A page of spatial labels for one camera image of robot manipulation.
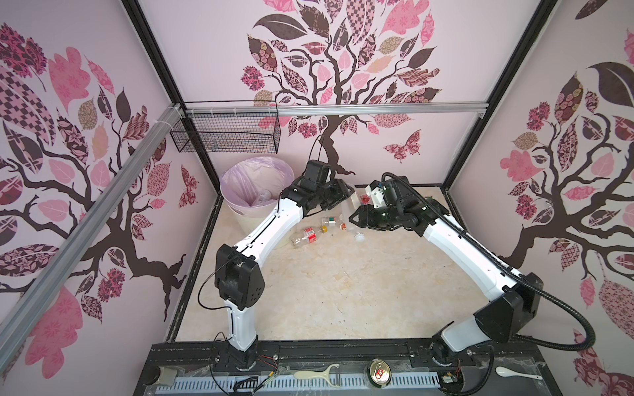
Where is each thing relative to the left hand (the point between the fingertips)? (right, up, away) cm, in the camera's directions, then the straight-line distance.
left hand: (350, 195), depth 81 cm
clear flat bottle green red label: (-6, -10, +22) cm, 25 cm away
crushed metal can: (+5, -47, -19) cm, 51 cm away
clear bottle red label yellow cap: (-16, -16, +16) cm, 27 cm away
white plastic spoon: (+45, -53, -10) cm, 70 cm away
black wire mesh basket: (-46, +28, +14) cm, 55 cm away
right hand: (+1, -7, -5) cm, 9 cm away
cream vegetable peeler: (-6, -53, -10) cm, 55 cm away
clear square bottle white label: (0, -4, +1) cm, 4 cm away
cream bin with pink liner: (-38, +4, +17) cm, 42 cm away
